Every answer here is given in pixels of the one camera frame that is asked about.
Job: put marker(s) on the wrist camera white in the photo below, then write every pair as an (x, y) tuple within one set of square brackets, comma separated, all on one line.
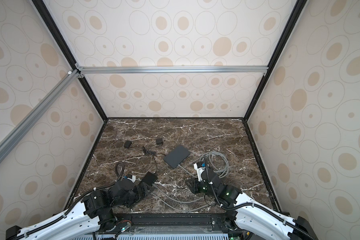
[(130, 177), (200, 168)]

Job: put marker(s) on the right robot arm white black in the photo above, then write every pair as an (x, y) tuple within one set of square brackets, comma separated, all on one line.
[(247, 214)]

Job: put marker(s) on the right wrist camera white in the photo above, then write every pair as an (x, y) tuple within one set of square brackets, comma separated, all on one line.
[(200, 168)]

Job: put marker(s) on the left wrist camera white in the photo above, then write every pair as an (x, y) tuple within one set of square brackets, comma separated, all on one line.
[(130, 177)]

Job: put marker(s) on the small circuit board with LEDs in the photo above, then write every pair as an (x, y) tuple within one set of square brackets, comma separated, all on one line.
[(122, 226)]

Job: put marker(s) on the black power adapter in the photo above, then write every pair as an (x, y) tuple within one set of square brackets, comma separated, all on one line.
[(127, 144), (159, 141)]

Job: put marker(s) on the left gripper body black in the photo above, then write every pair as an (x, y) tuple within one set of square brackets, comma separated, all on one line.
[(134, 196)]

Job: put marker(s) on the horizontal aluminium rail back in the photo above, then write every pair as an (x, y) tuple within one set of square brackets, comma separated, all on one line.
[(173, 70)]

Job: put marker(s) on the square dark grey switch box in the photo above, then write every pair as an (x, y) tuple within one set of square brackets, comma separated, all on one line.
[(176, 156)]

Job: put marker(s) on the diagonal aluminium rail left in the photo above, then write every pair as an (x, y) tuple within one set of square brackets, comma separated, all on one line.
[(14, 137)]

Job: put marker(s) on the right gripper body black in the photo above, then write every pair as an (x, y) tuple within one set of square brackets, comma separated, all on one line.
[(199, 188)]

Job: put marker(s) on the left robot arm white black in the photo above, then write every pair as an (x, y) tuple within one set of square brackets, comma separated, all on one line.
[(89, 213)]

